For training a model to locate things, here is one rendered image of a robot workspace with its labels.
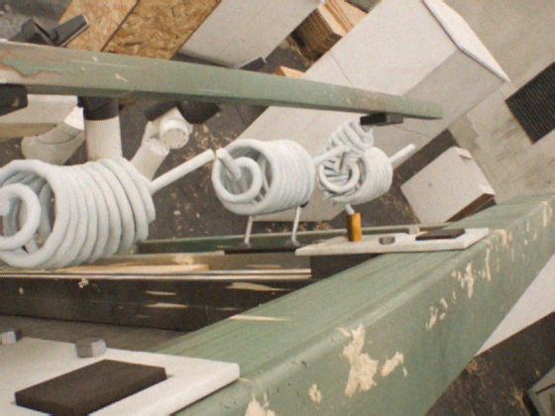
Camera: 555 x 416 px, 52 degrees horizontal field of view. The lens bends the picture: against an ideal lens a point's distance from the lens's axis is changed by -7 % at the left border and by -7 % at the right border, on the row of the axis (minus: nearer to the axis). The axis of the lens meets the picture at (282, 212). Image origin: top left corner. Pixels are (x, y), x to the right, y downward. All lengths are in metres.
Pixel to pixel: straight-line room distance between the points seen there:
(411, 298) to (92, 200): 0.22
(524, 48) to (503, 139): 1.42
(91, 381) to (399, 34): 3.32
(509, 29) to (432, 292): 9.26
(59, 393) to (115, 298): 0.66
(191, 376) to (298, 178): 0.29
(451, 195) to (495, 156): 3.35
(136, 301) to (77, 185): 0.52
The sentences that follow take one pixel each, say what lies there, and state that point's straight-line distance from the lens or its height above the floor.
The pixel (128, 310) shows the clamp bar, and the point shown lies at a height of 1.49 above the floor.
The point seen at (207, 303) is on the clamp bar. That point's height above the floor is 1.63.
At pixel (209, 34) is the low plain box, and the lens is 4.76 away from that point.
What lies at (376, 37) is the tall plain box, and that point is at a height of 1.38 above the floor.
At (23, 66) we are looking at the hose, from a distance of 0.28.
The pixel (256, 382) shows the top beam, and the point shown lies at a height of 1.96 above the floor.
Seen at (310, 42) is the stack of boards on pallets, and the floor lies 0.17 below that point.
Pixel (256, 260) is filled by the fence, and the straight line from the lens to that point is 1.25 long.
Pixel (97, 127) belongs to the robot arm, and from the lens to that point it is 1.50.
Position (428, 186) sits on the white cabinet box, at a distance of 6.17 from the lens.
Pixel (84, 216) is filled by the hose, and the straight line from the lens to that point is 0.35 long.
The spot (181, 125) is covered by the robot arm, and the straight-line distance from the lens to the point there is 1.37.
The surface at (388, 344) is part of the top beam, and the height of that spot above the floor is 1.96.
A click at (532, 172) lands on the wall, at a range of 9.16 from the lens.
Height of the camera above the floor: 2.14
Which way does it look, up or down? 30 degrees down
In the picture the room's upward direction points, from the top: 50 degrees clockwise
